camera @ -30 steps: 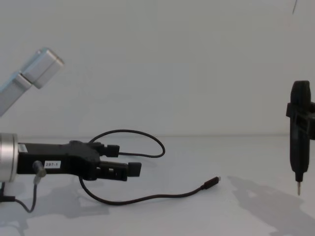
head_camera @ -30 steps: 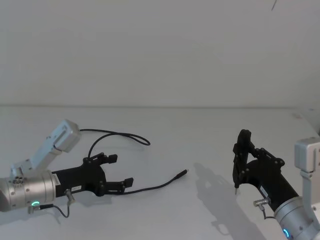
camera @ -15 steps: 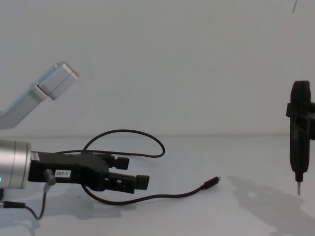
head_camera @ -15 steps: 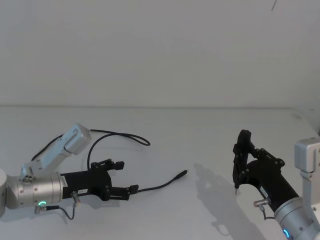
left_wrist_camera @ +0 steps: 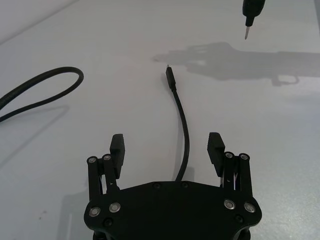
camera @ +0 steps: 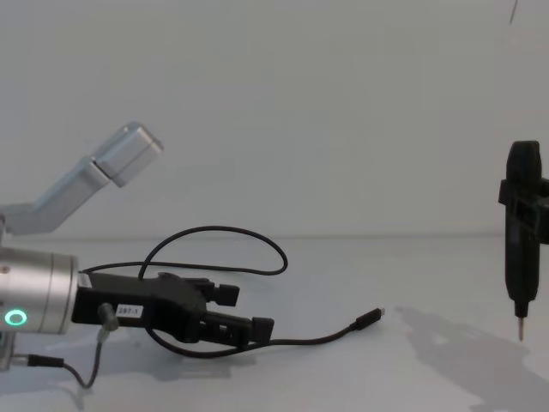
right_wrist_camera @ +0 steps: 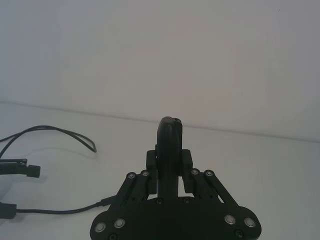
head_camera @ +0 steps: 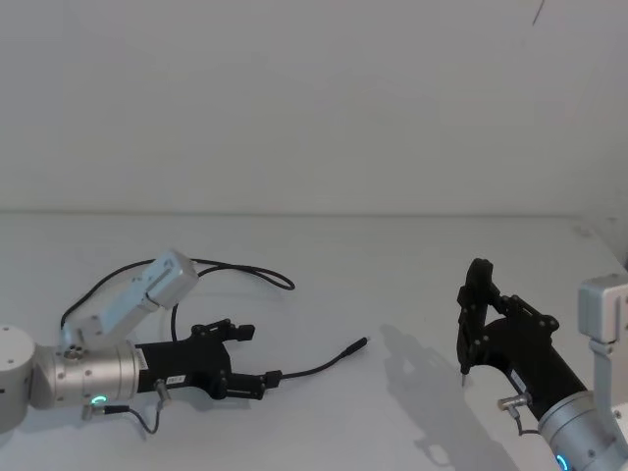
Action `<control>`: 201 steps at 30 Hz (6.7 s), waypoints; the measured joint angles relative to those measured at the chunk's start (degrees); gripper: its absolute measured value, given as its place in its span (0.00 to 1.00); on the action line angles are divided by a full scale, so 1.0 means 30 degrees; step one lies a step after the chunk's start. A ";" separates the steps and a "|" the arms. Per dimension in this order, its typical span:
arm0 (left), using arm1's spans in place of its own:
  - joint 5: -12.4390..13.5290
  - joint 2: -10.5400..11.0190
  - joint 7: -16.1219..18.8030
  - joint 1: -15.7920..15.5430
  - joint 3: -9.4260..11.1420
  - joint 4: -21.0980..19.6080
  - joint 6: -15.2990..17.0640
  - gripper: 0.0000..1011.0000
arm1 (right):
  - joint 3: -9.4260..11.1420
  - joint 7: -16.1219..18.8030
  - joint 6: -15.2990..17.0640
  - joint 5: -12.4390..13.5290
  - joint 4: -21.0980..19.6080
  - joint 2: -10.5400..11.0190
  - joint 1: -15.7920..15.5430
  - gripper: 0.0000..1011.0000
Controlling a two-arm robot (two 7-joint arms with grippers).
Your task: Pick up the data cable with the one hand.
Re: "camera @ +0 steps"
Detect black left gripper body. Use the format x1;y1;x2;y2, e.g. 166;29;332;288
69;270;212;345

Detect black electric screwdriver tool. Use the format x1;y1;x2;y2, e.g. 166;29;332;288
503;140;546;342

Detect black cable with plug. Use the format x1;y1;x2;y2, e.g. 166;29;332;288
80;225;387;358

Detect white table cloth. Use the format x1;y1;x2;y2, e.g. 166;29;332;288
0;233;549;412

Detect thin dark wrist cable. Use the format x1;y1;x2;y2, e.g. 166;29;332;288
27;302;120;390

